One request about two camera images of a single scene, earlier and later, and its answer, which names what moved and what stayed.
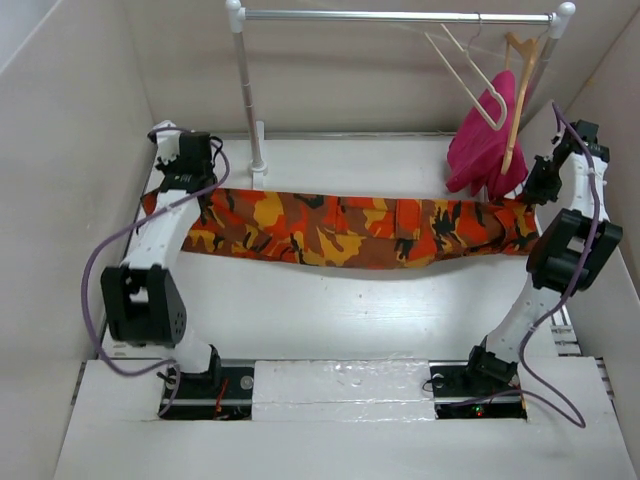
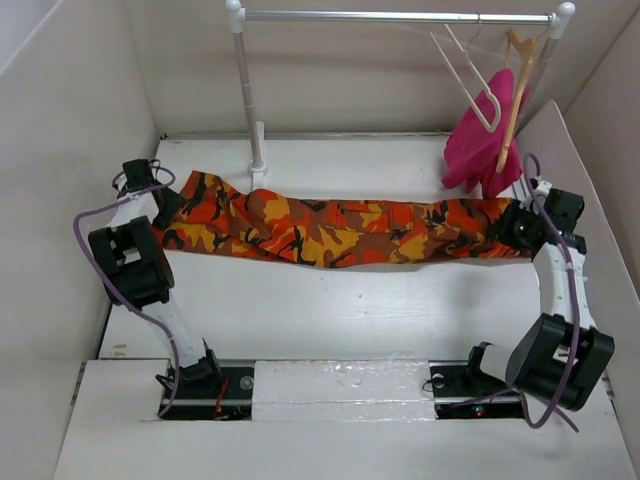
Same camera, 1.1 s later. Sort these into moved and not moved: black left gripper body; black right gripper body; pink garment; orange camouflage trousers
Moved: black left gripper body; black right gripper body
Not moved: orange camouflage trousers; pink garment
